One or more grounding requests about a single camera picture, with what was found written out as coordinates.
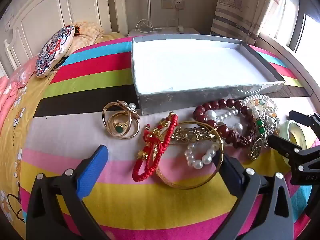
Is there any gold bangle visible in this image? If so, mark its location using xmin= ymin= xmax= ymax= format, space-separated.
xmin=155 ymin=121 xmax=224 ymax=190

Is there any red braided cord bracelet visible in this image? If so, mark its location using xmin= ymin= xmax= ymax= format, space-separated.
xmin=132 ymin=112 xmax=179 ymax=182

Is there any multicolour stone bead bracelet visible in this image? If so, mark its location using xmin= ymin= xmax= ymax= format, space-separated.
xmin=249 ymin=98 xmax=282 ymax=136

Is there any striped colourful blanket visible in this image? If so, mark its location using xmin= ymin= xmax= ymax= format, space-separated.
xmin=20 ymin=37 xmax=311 ymax=239

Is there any yellow floral bed sheet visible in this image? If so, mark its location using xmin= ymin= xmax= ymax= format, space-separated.
xmin=1 ymin=70 xmax=57 ymax=238

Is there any dark red bead bracelet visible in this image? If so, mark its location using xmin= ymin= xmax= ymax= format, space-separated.
xmin=192 ymin=98 xmax=258 ymax=150

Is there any wall power socket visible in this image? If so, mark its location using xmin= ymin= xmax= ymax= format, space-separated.
xmin=161 ymin=0 xmax=185 ymax=10

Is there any green jade bangle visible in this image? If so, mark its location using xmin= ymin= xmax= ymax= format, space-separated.
xmin=279 ymin=120 xmax=307 ymax=150

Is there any white charger cable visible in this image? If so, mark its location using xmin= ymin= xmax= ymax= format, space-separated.
xmin=134 ymin=4 xmax=185 ymax=34

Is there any small white pearl bracelet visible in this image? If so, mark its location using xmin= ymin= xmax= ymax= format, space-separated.
xmin=184 ymin=141 xmax=221 ymax=170

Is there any gold scarf ring cluster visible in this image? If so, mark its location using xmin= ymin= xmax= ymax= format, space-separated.
xmin=102 ymin=100 xmax=140 ymax=140

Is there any beige plush toy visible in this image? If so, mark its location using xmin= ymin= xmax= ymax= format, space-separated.
xmin=66 ymin=21 xmax=104 ymax=56

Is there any patterned beige curtain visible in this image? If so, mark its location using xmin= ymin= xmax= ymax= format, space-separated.
xmin=210 ymin=0 xmax=279 ymax=45

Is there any grey shallow jewelry box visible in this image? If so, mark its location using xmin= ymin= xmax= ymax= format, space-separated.
xmin=131 ymin=34 xmax=285 ymax=115

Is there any white nightstand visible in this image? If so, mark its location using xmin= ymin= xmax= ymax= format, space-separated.
xmin=127 ymin=27 xmax=200 ymax=37

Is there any window frame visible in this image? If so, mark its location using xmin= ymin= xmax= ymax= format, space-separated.
xmin=255 ymin=0 xmax=319 ymax=99

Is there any white wooden headboard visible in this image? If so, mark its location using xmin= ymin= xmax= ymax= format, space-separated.
xmin=2 ymin=0 xmax=129 ymax=70

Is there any round embroidered cushion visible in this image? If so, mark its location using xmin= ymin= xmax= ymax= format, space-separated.
xmin=35 ymin=25 xmax=75 ymax=78

